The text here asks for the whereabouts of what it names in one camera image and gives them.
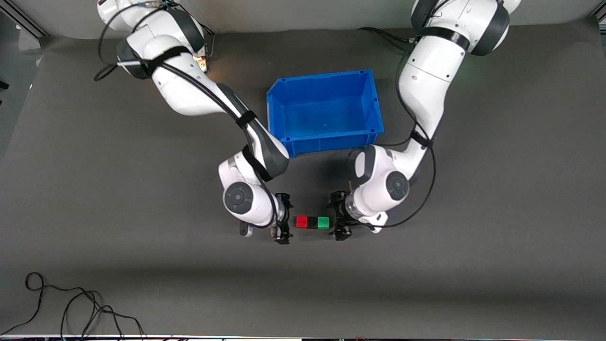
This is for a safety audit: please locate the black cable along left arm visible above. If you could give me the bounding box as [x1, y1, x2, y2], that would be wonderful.
[348, 28, 437, 229]

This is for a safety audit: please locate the blue plastic storage bin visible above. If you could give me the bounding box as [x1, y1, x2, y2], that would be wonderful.
[266, 70, 384, 158]

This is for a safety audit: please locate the thin black loose cable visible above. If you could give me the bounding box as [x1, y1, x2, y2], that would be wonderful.
[0, 272, 105, 338]
[60, 290, 145, 340]

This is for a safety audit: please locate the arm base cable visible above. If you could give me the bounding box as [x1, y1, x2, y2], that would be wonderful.
[357, 27, 418, 49]
[201, 21, 216, 62]

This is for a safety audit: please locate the dark grey table mat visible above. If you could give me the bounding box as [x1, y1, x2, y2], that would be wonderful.
[0, 19, 606, 339]

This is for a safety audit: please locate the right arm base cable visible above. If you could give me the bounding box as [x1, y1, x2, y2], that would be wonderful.
[201, 21, 216, 62]

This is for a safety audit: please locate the left arm base cable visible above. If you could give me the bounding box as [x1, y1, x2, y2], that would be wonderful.
[357, 27, 418, 49]

